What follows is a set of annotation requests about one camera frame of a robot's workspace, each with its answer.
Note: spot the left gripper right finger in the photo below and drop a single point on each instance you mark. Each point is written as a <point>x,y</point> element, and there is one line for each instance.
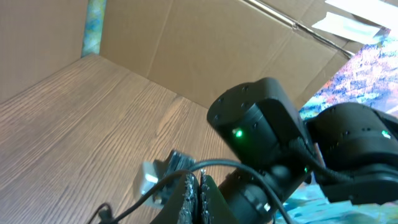
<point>213,208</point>

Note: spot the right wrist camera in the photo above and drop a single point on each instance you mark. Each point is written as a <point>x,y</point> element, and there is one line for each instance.
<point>148,174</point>

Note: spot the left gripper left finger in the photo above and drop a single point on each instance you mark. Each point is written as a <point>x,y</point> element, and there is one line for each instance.
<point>182,206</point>

